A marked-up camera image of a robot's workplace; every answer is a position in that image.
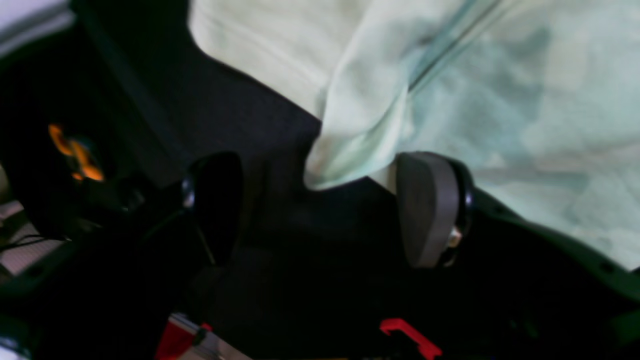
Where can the orange handled scissors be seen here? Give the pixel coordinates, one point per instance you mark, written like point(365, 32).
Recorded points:
point(81, 155)

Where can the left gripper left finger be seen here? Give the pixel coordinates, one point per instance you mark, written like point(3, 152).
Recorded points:
point(109, 294)

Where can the red black bracket right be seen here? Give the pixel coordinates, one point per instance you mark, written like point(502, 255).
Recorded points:
point(426, 349)

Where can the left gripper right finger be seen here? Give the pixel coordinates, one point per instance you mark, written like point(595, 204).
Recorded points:
point(554, 298)

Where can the black table cloth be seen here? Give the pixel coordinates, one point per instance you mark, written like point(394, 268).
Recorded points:
point(312, 273)

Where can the grey white bin right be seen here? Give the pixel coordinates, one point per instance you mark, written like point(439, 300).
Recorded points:
point(25, 21)

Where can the light green T-shirt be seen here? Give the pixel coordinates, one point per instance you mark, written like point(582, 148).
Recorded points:
point(539, 98)

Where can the red black clamp tool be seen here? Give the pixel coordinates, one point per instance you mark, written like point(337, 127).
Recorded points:
point(183, 339)

